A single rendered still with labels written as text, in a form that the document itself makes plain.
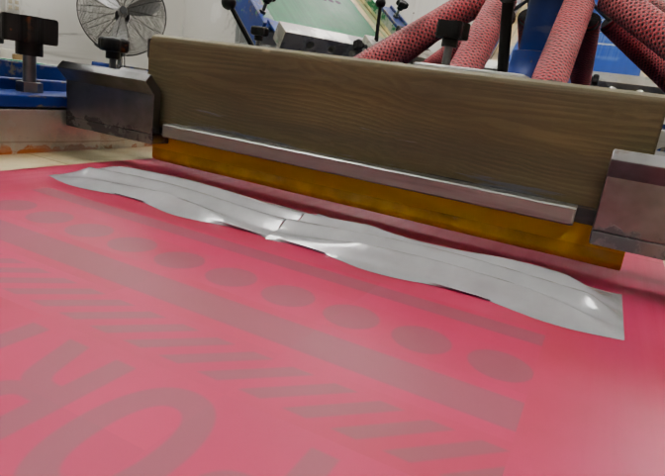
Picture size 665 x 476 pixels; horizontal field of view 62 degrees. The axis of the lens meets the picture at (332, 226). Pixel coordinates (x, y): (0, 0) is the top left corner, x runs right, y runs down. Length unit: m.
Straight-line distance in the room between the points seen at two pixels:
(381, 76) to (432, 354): 0.21
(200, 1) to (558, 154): 5.62
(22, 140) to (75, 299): 0.30
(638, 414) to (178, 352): 0.15
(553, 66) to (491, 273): 0.59
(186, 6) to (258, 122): 5.59
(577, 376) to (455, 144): 0.17
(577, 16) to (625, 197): 0.67
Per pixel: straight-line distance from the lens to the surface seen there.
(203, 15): 5.84
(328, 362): 0.19
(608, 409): 0.21
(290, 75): 0.39
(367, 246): 0.29
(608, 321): 0.28
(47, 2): 4.96
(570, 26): 0.95
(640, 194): 0.33
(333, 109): 0.38
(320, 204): 0.41
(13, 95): 0.50
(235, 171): 0.43
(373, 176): 0.35
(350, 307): 0.23
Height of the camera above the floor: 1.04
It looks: 15 degrees down
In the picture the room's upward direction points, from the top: 8 degrees clockwise
